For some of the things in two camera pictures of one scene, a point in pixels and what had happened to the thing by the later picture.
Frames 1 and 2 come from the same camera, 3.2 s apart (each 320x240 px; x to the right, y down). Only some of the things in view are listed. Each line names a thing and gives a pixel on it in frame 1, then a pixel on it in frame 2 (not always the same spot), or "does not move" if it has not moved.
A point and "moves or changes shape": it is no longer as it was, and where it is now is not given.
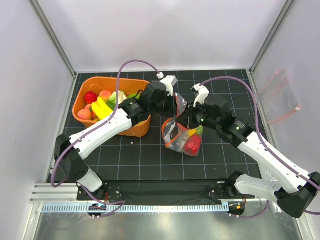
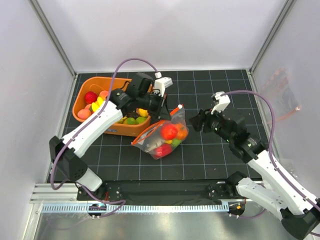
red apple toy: (90, 97) does not move
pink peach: (85, 114) does not move
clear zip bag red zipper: (178, 136) -> (160, 138)
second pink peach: (105, 95) does not move
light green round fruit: (199, 130) moves or changes shape
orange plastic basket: (83, 85) does not move
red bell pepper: (192, 145) -> (162, 151)
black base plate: (220, 190) does not move
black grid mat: (147, 157) does not move
